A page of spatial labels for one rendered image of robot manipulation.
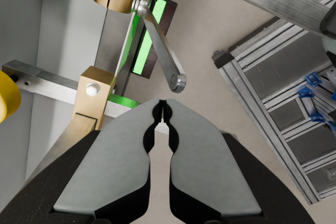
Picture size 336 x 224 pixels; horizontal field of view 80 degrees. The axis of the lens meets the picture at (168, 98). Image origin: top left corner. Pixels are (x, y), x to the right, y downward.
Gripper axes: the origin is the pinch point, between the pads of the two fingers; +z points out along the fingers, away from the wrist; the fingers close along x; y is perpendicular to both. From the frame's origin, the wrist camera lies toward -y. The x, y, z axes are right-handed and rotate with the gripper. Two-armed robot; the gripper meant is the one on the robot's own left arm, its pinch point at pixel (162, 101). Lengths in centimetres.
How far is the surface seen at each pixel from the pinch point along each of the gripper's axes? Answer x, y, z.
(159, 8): -1.4, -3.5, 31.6
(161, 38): -0.2, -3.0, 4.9
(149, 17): -1.6, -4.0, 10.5
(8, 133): -40, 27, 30
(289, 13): 15.4, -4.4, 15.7
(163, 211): 2, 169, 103
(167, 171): 3, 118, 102
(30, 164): -46, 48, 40
